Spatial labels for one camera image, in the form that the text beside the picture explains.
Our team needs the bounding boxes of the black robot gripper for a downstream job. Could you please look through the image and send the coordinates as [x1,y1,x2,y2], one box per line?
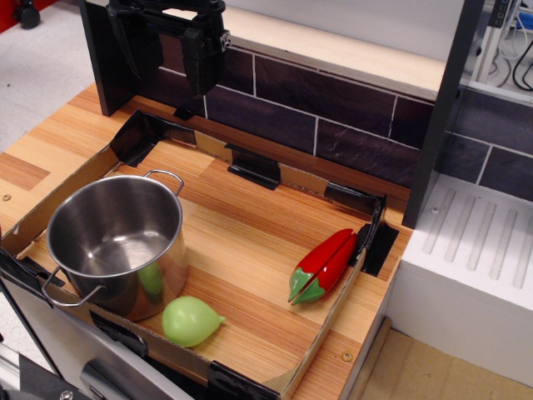
[106,1,229,98]

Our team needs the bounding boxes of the stainless steel pot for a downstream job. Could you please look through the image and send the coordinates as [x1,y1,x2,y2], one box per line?
[41,170,188,321]

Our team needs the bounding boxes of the cardboard fence with black tape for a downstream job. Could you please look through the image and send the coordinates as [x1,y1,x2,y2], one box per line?
[1,106,408,399]

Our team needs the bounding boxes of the dark left back panel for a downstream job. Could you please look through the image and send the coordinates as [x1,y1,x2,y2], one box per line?
[78,1,159,117]

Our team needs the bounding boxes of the black caster wheel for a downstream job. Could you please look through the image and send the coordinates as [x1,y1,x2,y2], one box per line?
[12,0,41,30]

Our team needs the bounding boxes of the red chili pepper toy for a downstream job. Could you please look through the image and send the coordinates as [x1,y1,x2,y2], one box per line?
[288,228,357,305]

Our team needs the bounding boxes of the green plastic pear toy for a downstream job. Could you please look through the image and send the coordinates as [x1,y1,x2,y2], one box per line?
[162,296,226,348]

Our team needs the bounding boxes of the white toy sink drainboard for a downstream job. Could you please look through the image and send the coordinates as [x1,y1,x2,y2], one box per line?
[386,175,532,385]

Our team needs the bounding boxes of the dark grey vertical post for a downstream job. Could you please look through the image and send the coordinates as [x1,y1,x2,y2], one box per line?
[402,1,484,228]

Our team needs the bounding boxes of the cables behind sink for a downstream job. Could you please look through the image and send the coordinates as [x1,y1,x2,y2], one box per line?
[485,0,533,91]

